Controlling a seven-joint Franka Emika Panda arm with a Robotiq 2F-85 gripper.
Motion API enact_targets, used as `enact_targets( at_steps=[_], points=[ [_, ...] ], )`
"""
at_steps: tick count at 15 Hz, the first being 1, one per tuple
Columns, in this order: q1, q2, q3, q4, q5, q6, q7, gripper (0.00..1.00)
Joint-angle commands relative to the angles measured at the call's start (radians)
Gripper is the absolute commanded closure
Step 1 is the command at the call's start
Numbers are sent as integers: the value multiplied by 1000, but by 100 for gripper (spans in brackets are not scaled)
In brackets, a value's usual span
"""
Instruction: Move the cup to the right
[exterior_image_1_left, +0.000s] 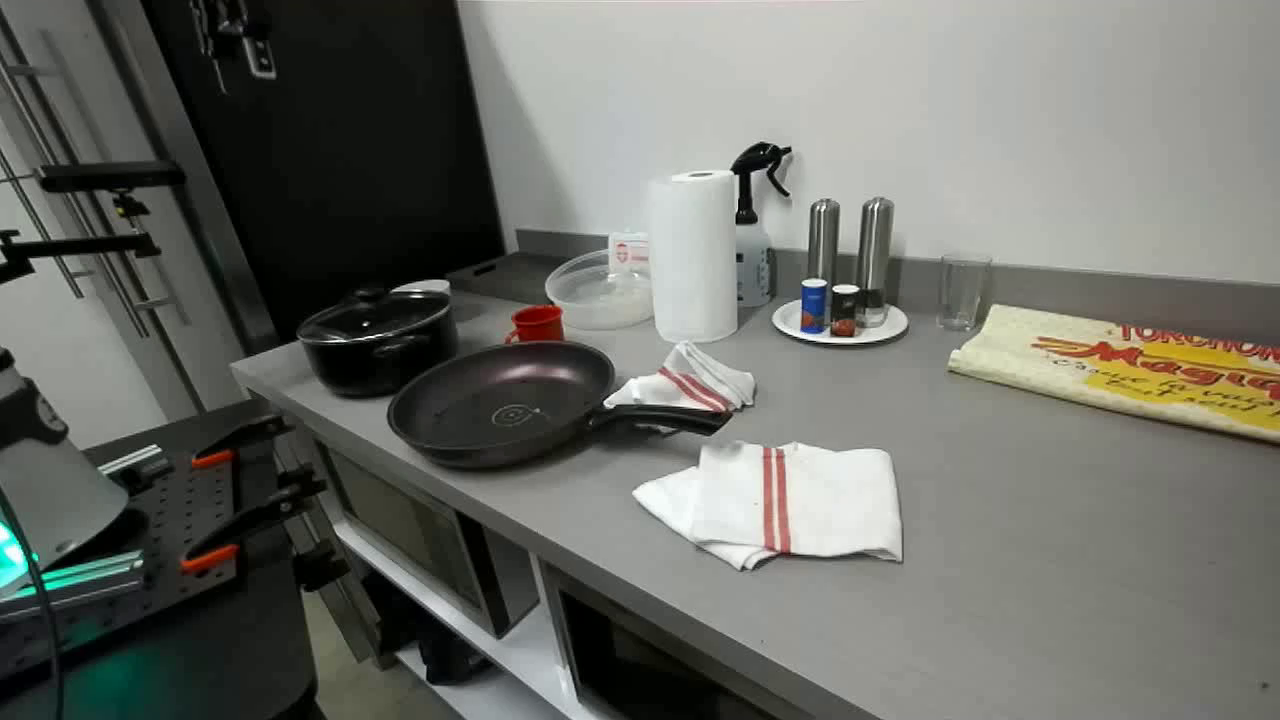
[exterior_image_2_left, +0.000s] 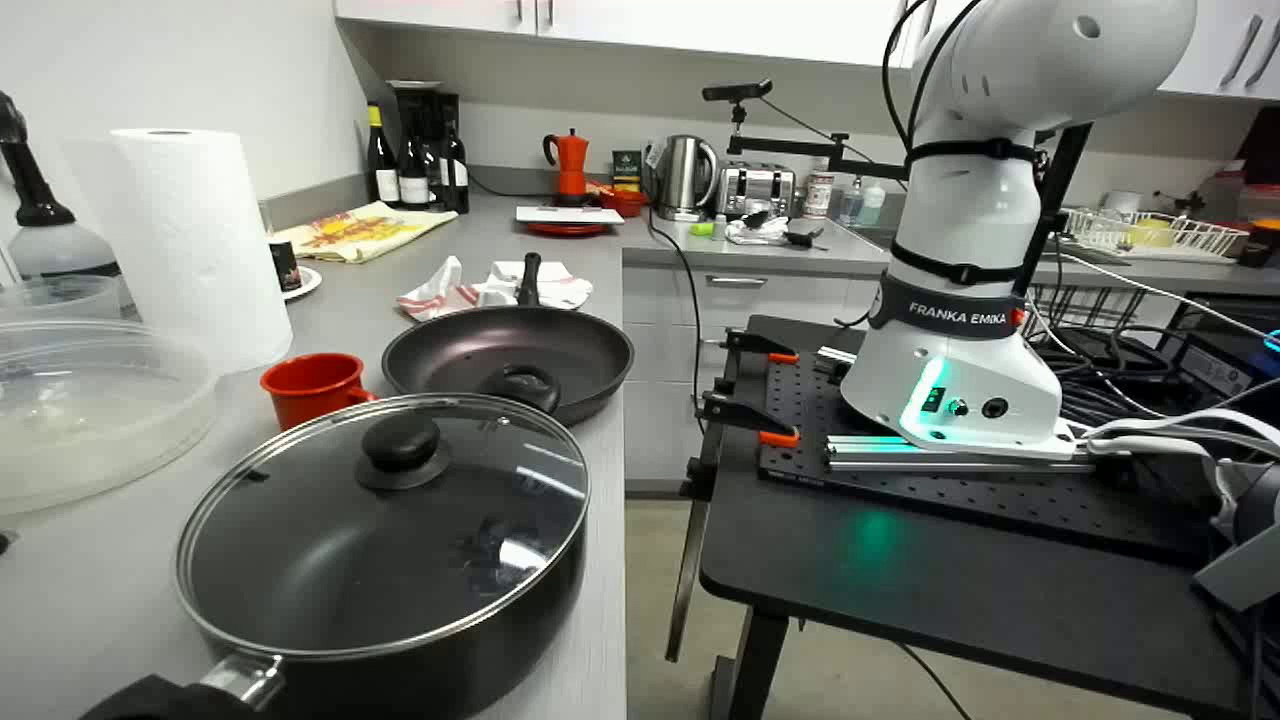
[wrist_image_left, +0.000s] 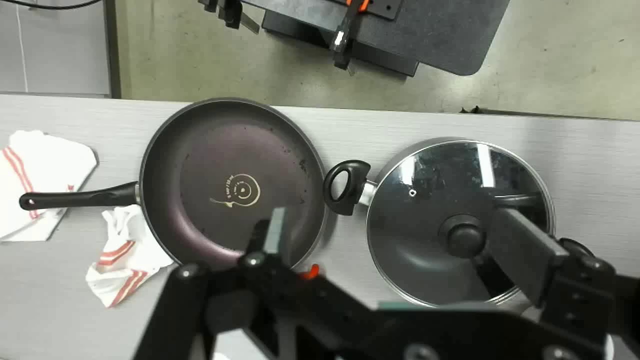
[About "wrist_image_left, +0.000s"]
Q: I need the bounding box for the black metal stand base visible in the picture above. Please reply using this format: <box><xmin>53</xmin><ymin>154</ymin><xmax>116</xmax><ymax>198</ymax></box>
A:
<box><xmin>195</xmin><ymin>0</ymin><xmax>510</xmax><ymax>76</ymax></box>

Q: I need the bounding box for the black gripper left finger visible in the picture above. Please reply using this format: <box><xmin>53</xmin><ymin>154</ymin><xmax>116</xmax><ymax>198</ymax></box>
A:
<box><xmin>241</xmin><ymin>208</ymin><xmax>286</xmax><ymax>268</ymax></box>

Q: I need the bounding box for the pot with glass lid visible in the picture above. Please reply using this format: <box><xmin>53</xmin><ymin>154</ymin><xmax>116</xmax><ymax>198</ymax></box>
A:
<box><xmin>321</xmin><ymin>138</ymin><xmax>553</xmax><ymax>309</ymax></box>

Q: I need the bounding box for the dark nonstick frying pan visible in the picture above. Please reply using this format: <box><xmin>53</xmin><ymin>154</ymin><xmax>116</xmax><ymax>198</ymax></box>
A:
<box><xmin>17</xmin><ymin>99</ymin><xmax>326</xmax><ymax>270</ymax></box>

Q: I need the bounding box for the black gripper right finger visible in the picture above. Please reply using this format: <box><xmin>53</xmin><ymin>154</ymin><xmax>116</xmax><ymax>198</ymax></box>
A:
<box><xmin>488</xmin><ymin>208</ymin><xmax>611</xmax><ymax>306</ymax></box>

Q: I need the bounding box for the white red-striped cloth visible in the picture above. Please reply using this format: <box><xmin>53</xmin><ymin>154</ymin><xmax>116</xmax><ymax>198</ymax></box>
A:
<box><xmin>0</xmin><ymin>130</ymin><xmax>172</xmax><ymax>309</ymax></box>

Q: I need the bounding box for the orange ceramic mug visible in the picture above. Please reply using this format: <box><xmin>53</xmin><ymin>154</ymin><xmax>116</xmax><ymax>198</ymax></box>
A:
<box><xmin>299</xmin><ymin>265</ymin><xmax>321</xmax><ymax>280</ymax></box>

